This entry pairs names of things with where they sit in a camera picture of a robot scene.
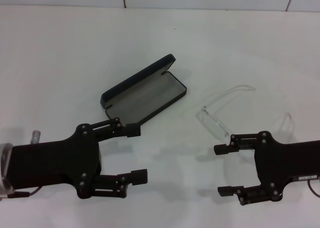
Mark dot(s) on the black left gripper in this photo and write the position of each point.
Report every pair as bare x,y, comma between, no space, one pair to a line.
50,163

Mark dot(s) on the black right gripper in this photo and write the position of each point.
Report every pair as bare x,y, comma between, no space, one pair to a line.
287,160

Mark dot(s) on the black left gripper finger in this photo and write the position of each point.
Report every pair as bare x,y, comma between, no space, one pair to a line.
132,130
138,176

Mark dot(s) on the black glasses case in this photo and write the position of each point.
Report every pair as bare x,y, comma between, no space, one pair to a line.
140,100

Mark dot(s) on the clear white glasses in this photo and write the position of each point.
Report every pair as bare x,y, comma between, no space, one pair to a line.
215,121

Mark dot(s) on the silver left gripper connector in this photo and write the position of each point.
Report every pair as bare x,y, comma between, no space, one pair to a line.
36,136

